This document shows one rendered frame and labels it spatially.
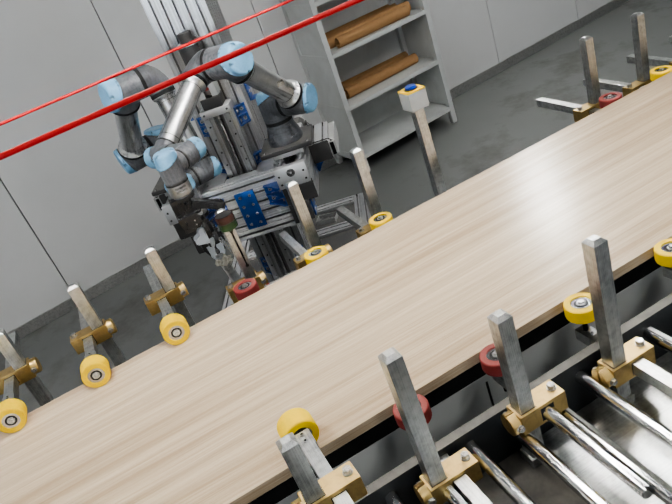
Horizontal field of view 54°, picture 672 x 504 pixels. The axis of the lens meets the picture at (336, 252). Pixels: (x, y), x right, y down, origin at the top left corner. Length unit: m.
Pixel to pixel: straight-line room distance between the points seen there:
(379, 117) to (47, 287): 2.80
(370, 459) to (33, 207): 3.51
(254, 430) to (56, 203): 3.34
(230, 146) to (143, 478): 1.69
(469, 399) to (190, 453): 0.67
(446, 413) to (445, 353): 0.15
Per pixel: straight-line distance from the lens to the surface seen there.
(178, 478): 1.60
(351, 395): 1.56
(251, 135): 3.01
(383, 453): 1.61
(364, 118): 5.41
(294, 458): 1.21
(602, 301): 1.44
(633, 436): 1.59
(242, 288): 2.14
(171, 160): 2.13
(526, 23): 6.43
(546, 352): 1.74
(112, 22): 4.67
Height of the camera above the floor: 1.89
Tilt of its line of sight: 28 degrees down
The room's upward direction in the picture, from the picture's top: 21 degrees counter-clockwise
